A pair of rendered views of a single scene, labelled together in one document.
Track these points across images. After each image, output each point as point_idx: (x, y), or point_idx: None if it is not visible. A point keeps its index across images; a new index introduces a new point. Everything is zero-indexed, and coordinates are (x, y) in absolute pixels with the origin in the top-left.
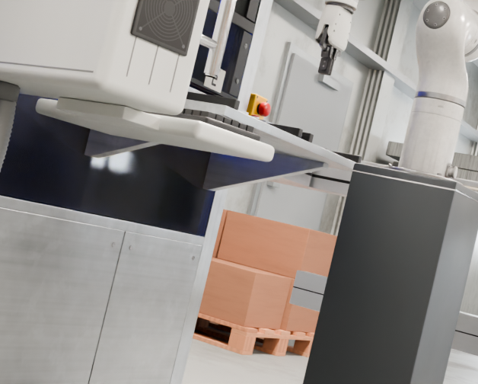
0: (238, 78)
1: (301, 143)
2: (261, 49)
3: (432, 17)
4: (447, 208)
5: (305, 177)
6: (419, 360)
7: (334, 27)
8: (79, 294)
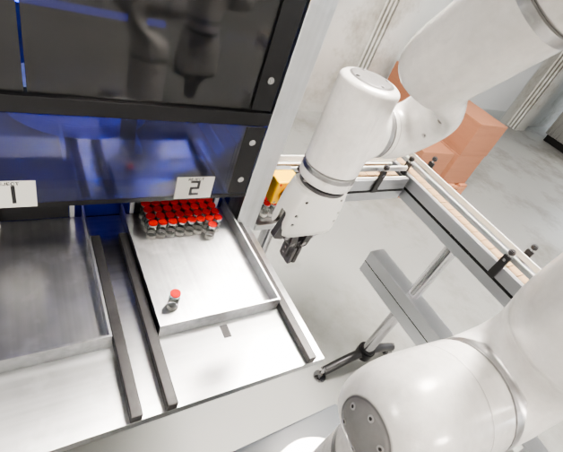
0: (243, 176)
1: (143, 421)
2: (287, 137)
3: (352, 432)
4: None
5: (393, 193)
6: None
7: (292, 221)
8: None
